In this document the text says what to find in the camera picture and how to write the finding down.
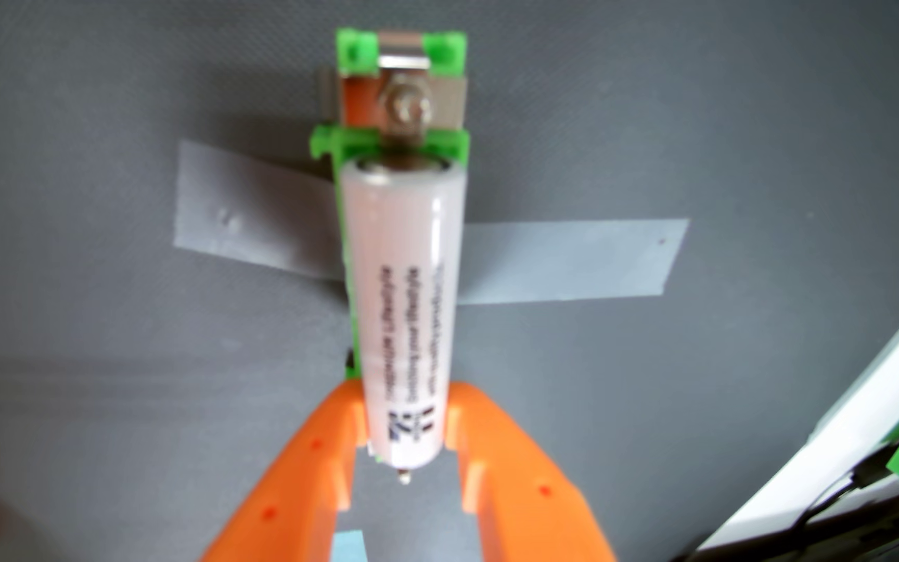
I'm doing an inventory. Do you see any grey tape strip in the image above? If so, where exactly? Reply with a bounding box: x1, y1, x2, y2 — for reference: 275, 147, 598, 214
174, 139, 690, 307

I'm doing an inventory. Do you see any black cable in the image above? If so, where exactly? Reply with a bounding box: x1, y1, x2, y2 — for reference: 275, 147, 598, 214
797, 461, 888, 532

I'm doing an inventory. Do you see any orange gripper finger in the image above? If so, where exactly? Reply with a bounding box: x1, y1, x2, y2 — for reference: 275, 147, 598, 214
447, 381, 618, 562
200, 379, 369, 562

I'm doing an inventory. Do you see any black device box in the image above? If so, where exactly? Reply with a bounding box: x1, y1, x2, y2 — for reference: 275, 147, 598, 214
676, 484, 899, 562

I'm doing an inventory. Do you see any light blue tape piece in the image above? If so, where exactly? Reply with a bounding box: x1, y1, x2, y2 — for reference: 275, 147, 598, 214
330, 529, 368, 562

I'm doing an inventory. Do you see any dark grey mat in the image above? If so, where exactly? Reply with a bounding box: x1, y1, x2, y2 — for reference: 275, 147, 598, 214
0, 0, 899, 562

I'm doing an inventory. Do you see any white cylindrical battery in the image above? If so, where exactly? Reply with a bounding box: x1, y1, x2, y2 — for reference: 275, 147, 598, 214
340, 152, 468, 469

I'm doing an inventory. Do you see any green battery holder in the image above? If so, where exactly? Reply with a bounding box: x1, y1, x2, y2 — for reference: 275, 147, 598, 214
309, 27, 471, 487

